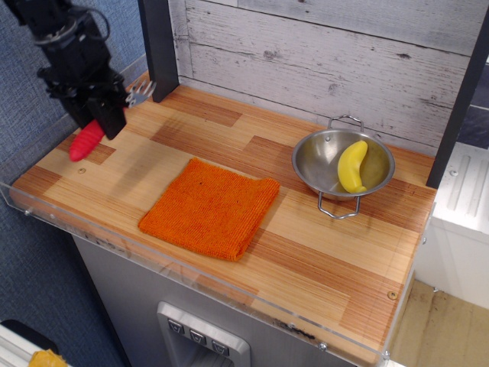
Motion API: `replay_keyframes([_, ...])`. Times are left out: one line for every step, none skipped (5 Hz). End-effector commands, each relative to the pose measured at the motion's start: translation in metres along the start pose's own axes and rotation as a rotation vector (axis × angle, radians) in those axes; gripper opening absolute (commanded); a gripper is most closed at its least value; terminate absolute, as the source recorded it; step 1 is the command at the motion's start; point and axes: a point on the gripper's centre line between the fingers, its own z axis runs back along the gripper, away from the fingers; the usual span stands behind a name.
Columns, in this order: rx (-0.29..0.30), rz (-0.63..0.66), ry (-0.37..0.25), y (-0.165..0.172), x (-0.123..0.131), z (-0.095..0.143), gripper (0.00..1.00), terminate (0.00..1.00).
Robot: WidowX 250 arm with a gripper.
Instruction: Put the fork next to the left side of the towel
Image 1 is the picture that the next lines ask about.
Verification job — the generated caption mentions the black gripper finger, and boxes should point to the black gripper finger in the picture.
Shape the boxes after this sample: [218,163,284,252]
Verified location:
[63,98,95,129]
[86,98,126,140]

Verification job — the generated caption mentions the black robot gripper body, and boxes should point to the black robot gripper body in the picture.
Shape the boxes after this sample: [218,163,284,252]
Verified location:
[34,7,126,111]

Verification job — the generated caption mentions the fork with red handle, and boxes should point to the fork with red handle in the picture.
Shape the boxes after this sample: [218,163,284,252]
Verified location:
[69,79,157,162]

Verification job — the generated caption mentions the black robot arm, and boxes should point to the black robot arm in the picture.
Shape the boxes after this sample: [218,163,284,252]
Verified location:
[6,1,128,139]

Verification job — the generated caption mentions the orange folded towel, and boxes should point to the orange folded towel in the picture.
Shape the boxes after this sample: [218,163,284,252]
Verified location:
[138,158,280,261]

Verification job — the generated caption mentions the grey toy fridge cabinet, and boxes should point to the grey toy fridge cabinet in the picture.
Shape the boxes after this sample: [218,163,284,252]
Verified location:
[75,237,349,366]

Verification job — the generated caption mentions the silver dispenser button panel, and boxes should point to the silver dispenser button panel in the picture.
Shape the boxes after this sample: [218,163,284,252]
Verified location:
[157,301,251,366]

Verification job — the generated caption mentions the yellow toy banana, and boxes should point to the yellow toy banana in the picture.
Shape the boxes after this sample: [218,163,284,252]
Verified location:
[337,141,368,193]

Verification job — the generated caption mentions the clear acrylic table guard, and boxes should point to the clear acrylic table guard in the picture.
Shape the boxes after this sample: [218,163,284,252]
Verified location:
[5,86,435,366]

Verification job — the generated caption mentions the white toy sink unit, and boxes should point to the white toy sink unit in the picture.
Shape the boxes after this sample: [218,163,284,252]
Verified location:
[414,143,488,308]

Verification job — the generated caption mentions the steel bowl with wire handles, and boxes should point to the steel bowl with wire handles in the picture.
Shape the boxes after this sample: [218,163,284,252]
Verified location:
[291,115,395,219]

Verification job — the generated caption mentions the dark vertical post right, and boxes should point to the dark vertical post right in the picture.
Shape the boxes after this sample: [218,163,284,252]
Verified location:
[426,9,488,189]

